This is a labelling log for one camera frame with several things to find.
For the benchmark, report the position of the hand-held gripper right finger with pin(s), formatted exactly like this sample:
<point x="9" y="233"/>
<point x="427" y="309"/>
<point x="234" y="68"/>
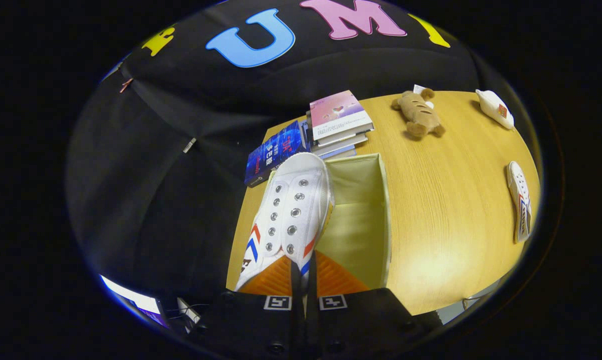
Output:
<point x="311" y="320"/>

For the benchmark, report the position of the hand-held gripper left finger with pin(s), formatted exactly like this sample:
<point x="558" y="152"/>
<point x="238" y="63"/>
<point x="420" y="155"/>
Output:
<point x="296" y="320"/>

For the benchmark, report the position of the green fabric storage box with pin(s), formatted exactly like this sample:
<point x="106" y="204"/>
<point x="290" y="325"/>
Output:
<point x="356" y="225"/>

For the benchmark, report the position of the white striped canvas shoe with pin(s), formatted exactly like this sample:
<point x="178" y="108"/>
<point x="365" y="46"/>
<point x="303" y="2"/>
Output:
<point x="291" y="210"/>
<point x="518" y="200"/>

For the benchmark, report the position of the computer monitor screen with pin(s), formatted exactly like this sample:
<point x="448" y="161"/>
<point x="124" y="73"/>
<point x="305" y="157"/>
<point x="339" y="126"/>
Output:
<point x="136" y="300"/>

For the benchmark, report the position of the blue cover book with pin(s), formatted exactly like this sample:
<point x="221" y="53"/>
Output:
<point x="276" y="152"/>

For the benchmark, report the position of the grey paperback book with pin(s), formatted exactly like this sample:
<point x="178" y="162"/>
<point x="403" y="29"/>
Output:
<point x="338" y="151"/>

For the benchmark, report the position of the white paperback book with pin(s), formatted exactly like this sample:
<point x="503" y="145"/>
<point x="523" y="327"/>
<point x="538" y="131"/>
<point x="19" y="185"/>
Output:
<point x="343" y="141"/>

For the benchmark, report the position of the black backdrop cloth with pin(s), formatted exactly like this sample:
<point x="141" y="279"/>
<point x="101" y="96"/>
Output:
<point x="156" y="200"/>

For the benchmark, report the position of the silver clip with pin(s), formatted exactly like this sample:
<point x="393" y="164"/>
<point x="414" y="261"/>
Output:
<point x="189" y="145"/>

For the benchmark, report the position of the pink cover book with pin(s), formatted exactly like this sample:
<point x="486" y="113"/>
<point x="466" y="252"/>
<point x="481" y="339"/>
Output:
<point x="338" y="112"/>

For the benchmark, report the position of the brown bread plush toy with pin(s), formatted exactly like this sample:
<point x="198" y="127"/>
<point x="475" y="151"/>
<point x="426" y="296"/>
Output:
<point x="418" y="115"/>

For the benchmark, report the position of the white plush toy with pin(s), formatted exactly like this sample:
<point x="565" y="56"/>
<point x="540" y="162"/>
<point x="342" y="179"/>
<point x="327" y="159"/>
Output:
<point x="493" y="107"/>

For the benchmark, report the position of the orange clip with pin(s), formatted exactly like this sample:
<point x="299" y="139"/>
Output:
<point x="126" y="85"/>

